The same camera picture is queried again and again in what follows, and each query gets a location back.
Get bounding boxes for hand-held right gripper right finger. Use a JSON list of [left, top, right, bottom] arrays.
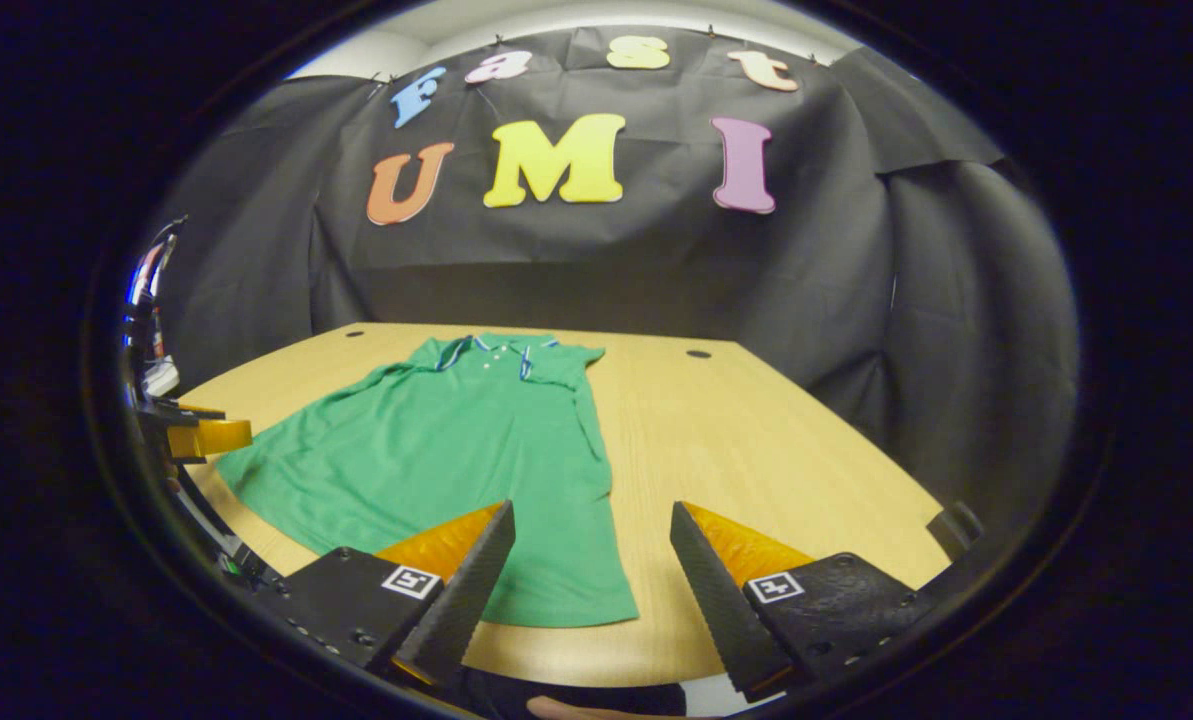
[[670, 501, 942, 703]]

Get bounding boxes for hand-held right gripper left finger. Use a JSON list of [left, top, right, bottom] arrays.
[[256, 500, 517, 691]]

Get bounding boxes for green T-shirt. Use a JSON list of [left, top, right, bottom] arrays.
[[214, 332, 642, 629]]

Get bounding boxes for computer monitor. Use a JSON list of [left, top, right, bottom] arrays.
[[124, 218, 189, 351]]

